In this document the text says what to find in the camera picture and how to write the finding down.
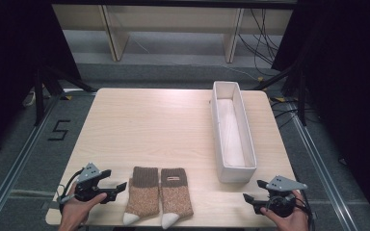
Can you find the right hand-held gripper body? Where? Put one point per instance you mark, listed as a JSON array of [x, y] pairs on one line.
[[284, 184]]

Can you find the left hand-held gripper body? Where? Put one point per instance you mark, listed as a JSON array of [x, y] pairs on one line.
[[88, 173]]

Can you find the brown sock plain cuff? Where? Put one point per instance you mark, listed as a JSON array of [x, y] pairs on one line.
[[143, 199]]

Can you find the long white storage box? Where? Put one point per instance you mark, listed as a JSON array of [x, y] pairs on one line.
[[232, 134]]

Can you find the brown sock labelled cuff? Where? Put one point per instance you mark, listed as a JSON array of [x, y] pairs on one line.
[[175, 199]]

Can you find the person's right hand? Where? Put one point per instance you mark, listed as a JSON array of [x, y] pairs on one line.
[[294, 221]]

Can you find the person's left hand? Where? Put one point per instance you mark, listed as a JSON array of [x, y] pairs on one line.
[[75, 210]]

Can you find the grey tape piece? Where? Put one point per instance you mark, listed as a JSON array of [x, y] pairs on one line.
[[48, 205]]

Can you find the yellow tape piece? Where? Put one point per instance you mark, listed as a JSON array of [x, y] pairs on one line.
[[66, 97], [260, 79], [279, 99]]

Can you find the black metal stand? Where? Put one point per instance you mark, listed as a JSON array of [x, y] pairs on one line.
[[301, 96], [39, 96]]

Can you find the dark curtain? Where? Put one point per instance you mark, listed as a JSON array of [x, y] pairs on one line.
[[9, 64], [350, 80]]

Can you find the beige wooden shelf unit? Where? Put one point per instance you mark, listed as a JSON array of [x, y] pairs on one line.
[[173, 19]]

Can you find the metal floor rail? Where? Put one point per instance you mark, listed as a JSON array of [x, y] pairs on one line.
[[16, 166], [321, 166]]

